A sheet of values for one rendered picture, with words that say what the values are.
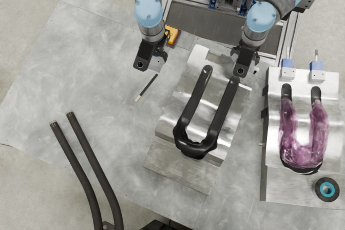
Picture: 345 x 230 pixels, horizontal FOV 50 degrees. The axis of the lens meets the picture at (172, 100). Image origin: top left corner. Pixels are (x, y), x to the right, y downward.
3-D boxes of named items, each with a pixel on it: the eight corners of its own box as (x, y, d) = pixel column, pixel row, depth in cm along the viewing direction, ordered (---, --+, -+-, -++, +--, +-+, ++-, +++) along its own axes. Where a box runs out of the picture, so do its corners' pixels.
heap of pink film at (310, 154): (276, 96, 137) (282, 90, 129) (325, 100, 136) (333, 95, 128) (274, 166, 130) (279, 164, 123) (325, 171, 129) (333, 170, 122)
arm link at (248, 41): (263, 45, 110) (237, 35, 112) (260, 51, 115) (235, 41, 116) (271, 24, 112) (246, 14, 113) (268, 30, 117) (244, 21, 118)
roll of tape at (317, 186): (324, 172, 124) (328, 172, 121) (340, 192, 122) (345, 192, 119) (306, 187, 123) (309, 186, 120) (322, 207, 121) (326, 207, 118)
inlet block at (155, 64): (161, 38, 140) (160, 32, 134) (173, 42, 139) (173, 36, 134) (147, 68, 137) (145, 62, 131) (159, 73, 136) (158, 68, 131)
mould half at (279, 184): (266, 71, 146) (272, 61, 135) (332, 77, 144) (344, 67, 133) (259, 200, 133) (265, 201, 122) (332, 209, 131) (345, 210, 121)
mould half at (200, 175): (194, 52, 149) (195, 38, 136) (255, 76, 145) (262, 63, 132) (143, 167, 138) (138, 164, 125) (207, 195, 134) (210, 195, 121)
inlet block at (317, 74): (307, 51, 144) (312, 45, 139) (320, 52, 144) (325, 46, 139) (307, 83, 141) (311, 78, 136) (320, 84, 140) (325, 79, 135)
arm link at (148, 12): (160, -11, 100) (163, 18, 97) (163, 10, 110) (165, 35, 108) (131, -8, 100) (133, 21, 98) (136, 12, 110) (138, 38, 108)
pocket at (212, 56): (208, 52, 143) (209, 48, 139) (221, 57, 142) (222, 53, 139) (204, 62, 142) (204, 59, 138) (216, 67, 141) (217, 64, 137)
